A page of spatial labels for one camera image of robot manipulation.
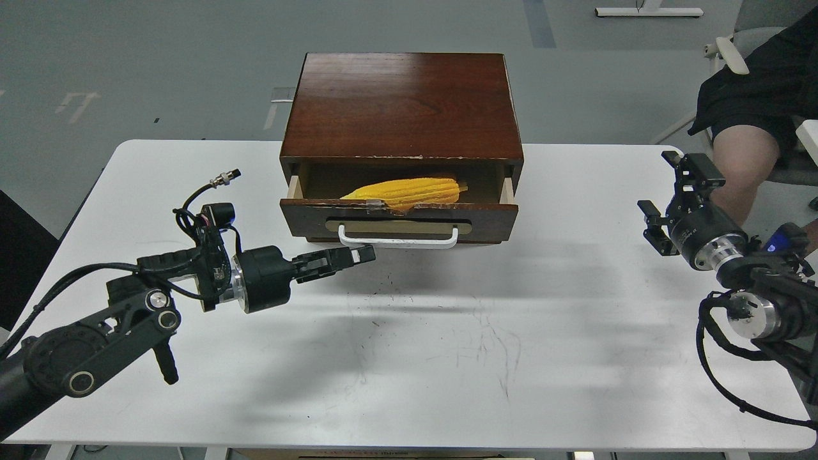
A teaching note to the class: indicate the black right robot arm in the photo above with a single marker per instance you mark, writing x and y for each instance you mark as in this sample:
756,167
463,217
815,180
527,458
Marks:
769,292

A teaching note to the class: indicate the grey office chair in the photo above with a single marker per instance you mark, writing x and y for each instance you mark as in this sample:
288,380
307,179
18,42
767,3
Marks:
757,22

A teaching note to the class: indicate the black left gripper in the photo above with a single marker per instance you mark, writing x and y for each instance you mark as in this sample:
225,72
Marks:
264,275

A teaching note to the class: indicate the dark wooden drawer cabinet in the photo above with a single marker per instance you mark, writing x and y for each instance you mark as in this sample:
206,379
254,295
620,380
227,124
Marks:
414,106

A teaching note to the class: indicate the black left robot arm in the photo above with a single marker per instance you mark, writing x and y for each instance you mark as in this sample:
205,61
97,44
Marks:
141,316

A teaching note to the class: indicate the wooden drawer with white handle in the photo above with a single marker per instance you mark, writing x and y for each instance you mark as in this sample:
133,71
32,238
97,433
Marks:
485,212

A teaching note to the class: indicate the seated person in black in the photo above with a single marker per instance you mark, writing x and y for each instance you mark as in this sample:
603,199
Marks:
752,121

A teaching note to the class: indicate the yellow plastic corn cob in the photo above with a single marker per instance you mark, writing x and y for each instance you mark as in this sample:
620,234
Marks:
402,195

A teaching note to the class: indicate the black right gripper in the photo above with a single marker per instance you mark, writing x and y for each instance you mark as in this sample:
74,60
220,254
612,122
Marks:
703,234

